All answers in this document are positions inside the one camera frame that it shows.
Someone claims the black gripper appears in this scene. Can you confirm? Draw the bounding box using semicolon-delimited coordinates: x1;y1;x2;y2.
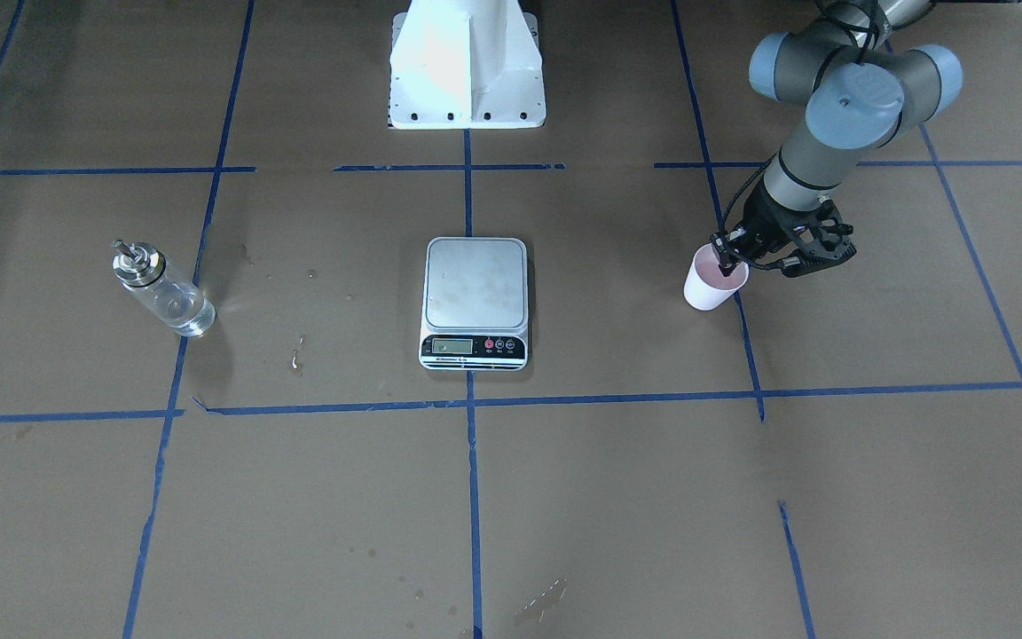
712;183;791;278

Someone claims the pink plastic cup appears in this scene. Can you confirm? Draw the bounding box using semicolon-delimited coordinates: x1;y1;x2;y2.
682;243;750;312

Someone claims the glass sauce bottle metal cap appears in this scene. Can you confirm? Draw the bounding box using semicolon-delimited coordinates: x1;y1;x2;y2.
111;239;216;338

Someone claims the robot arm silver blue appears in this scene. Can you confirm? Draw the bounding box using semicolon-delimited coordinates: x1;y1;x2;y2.
711;1;963;278

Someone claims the silver digital kitchen scale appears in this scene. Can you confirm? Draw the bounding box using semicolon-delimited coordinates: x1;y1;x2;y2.
418;236;529;371

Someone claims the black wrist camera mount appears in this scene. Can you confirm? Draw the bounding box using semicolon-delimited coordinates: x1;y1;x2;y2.
778;198;857;278

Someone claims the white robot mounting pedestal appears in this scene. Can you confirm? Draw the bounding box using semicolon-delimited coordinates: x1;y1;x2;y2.
387;1;547;130

